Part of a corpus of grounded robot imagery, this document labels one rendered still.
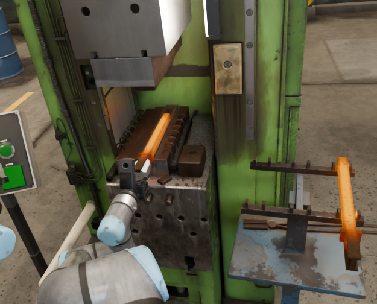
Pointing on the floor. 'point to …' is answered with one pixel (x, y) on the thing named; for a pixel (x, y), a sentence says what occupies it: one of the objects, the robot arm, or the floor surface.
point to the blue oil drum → (0, 47)
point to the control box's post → (22, 226)
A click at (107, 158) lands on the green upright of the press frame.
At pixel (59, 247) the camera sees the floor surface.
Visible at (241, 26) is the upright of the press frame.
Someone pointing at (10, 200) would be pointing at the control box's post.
